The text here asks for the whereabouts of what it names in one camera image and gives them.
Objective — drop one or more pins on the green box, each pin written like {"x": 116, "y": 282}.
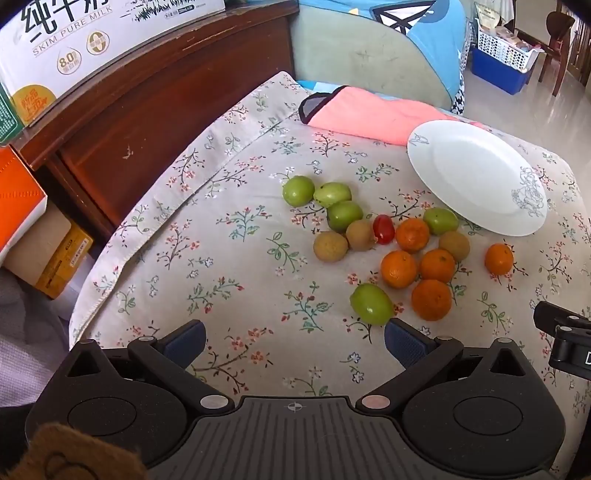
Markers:
{"x": 7, "y": 115}

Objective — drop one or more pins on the blue striped cloth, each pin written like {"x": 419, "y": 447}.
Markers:
{"x": 307, "y": 85}

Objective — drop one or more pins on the red cherry tomato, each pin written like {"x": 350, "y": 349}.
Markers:
{"x": 383, "y": 229}

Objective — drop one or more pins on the houndstooth sofa cover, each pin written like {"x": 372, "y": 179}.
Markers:
{"x": 459, "y": 99}

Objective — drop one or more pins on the oblong green jujube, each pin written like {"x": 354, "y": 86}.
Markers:
{"x": 332, "y": 194}

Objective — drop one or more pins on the white milk carton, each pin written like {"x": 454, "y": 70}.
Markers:
{"x": 92, "y": 37}

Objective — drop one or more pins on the white plastic basket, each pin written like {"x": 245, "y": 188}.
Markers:
{"x": 503, "y": 46}

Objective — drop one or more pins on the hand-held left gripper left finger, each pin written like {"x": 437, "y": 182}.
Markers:
{"x": 189, "y": 337}

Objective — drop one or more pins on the orange box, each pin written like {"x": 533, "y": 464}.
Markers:
{"x": 18, "y": 194}

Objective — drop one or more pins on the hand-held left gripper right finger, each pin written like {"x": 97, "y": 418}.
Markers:
{"x": 404, "y": 341}

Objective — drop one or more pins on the brown kiwi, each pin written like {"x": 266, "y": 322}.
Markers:
{"x": 360, "y": 235}
{"x": 454, "y": 245}
{"x": 330, "y": 246}

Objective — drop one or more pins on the grey cloth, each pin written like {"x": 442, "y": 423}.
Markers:
{"x": 23, "y": 346}

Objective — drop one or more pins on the blue plastic bin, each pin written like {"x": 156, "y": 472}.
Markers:
{"x": 498, "y": 74}

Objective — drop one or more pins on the white floral plate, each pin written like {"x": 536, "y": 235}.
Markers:
{"x": 471, "y": 175}

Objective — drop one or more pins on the wooden headboard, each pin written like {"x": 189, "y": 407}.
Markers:
{"x": 161, "y": 92}

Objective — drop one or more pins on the wooden chair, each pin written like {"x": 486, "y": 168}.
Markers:
{"x": 558, "y": 37}

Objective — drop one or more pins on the pink towel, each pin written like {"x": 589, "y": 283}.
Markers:
{"x": 369, "y": 115}

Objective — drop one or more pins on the yellow box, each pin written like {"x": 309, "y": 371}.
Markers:
{"x": 64, "y": 258}

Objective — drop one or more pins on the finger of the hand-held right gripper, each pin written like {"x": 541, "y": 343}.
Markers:
{"x": 549, "y": 314}

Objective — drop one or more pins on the brown fuzzy cloth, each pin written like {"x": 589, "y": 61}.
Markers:
{"x": 64, "y": 457}

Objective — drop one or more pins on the orange tangerine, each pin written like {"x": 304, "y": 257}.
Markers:
{"x": 499, "y": 259}
{"x": 399, "y": 269}
{"x": 431, "y": 299}
{"x": 412, "y": 235}
{"x": 437, "y": 265}

